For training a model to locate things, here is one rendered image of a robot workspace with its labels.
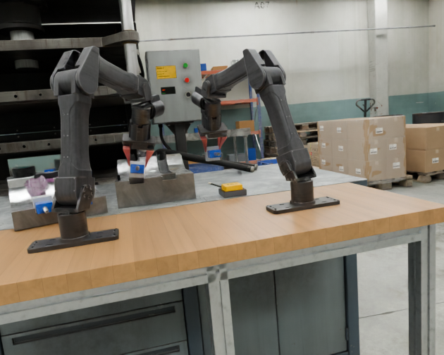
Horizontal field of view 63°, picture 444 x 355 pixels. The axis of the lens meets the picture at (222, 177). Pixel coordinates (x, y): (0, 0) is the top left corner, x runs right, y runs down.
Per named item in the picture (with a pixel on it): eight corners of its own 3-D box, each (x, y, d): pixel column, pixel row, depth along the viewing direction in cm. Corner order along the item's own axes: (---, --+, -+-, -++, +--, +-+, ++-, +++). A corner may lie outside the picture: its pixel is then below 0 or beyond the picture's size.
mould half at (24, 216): (108, 212, 114) (103, 178, 113) (14, 231, 101) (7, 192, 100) (79, 193, 157) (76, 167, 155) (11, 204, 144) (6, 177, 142)
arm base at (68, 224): (28, 213, 86) (20, 220, 79) (115, 201, 91) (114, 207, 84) (34, 244, 87) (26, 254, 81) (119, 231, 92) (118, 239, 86)
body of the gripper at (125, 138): (122, 138, 118) (124, 117, 115) (154, 141, 121) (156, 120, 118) (122, 146, 113) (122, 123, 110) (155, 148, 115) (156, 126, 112)
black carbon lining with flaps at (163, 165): (174, 178, 128) (171, 151, 126) (127, 184, 124) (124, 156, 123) (165, 167, 161) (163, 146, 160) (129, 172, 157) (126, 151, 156)
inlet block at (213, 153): (226, 160, 129) (225, 146, 128) (212, 162, 128) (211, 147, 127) (218, 159, 142) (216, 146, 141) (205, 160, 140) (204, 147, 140)
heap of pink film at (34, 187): (87, 191, 122) (83, 168, 120) (27, 201, 113) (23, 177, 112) (74, 184, 144) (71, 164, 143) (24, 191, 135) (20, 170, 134)
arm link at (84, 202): (64, 184, 90) (46, 188, 84) (92, 183, 86) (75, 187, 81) (68, 208, 91) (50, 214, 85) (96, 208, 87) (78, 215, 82)
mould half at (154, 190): (196, 198, 124) (192, 159, 122) (118, 208, 118) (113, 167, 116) (178, 179, 172) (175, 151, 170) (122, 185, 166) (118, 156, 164)
